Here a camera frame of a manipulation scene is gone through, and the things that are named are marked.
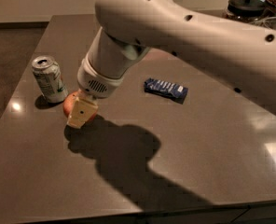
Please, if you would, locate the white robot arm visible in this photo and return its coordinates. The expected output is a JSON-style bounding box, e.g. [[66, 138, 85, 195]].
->
[[64, 0, 276, 129]]

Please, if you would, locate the red yellow apple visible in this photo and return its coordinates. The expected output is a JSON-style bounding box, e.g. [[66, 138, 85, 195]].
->
[[62, 91, 99, 123]]

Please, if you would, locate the blue snack bar wrapper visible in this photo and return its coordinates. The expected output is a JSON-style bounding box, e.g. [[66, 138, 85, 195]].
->
[[144, 78, 188, 99]]

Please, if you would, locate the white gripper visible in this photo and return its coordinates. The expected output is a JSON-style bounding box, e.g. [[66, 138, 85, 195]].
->
[[65, 57, 126, 130]]

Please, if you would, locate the green white 7up can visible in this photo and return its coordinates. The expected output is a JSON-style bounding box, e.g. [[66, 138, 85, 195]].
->
[[32, 56, 68, 104]]

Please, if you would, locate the glass jar with black lid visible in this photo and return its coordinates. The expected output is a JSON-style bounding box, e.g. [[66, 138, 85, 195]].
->
[[222, 0, 266, 23]]

